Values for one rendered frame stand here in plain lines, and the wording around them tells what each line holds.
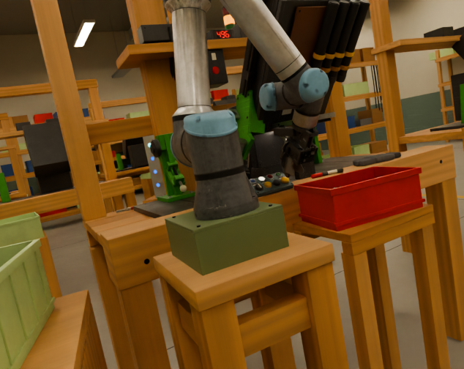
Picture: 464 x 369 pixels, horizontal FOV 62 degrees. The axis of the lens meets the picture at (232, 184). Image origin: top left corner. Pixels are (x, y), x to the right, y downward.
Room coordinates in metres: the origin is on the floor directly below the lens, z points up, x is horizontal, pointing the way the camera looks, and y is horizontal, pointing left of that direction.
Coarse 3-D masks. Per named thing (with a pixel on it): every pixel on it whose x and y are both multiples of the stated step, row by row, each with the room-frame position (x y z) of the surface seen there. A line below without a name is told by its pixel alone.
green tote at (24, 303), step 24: (0, 264) 0.87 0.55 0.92; (24, 264) 0.77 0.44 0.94; (0, 288) 0.64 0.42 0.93; (24, 288) 0.74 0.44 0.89; (48, 288) 0.89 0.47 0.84; (0, 312) 0.62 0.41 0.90; (24, 312) 0.71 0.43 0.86; (48, 312) 0.85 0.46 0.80; (0, 336) 0.59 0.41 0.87; (24, 336) 0.68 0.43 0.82; (0, 360) 0.57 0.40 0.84
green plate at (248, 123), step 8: (240, 96) 1.60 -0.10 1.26; (248, 96) 1.54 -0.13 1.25; (240, 104) 1.60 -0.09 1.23; (248, 104) 1.53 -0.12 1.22; (240, 112) 1.59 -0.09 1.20; (248, 112) 1.53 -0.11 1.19; (240, 120) 1.58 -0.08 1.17; (248, 120) 1.52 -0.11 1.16; (256, 120) 1.55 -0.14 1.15; (240, 128) 1.58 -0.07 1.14; (248, 128) 1.52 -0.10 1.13; (256, 128) 1.55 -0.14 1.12; (264, 128) 1.56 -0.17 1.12; (240, 136) 1.57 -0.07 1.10
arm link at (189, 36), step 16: (176, 0) 0.98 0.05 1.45; (192, 0) 0.98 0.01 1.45; (208, 0) 1.01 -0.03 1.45; (176, 16) 1.00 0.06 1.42; (192, 16) 0.99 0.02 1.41; (176, 32) 1.00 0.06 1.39; (192, 32) 0.99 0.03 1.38; (176, 48) 1.00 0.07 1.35; (192, 48) 0.98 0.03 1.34; (176, 64) 1.00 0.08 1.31; (192, 64) 0.98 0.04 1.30; (208, 64) 1.02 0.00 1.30; (176, 80) 1.00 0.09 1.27; (192, 80) 0.98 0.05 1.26; (208, 80) 1.01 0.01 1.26; (192, 96) 0.98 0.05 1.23; (208, 96) 1.00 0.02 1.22; (176, 112) 0.99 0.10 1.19; (192, 112) 0.96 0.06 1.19; (176, 128) 0.98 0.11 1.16; (176, 144) 0.97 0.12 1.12
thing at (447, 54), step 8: (448, 48) 9.18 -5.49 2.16; (432, 56) 9.55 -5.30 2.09; (440, 56) 9.37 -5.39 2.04; (448, 56) 9.10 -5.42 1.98; (456, 56) 8.94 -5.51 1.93; (440, 64) 9.36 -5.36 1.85; (448, 64) 9.59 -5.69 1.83; (440, 72) 9.35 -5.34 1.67; (440, 80) 9.36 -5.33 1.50; (440, 88) 9.39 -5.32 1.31
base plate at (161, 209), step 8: (328, 160) 1.96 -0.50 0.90; (336, 160) 1.90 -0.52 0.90; (344, 160) 1.83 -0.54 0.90; (352, 160) 1.77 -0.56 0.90; (320, 168) 1.70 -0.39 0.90; (328, 168) 1.65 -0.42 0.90; (336, 168) 1.60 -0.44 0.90; (184, 200) 1.51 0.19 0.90; (192, 200) 1.47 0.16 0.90; (136, 208) 1.57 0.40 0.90; (144, 208) 1.50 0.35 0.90; (152, 208) 1.46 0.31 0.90; (160, 208) 1.42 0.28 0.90; (168, 208) 1.38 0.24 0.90; (176, 208) 1.35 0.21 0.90; (184, 208) 1.32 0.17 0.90; (152, 216) 1.36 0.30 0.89; (160, 216) 1.26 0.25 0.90
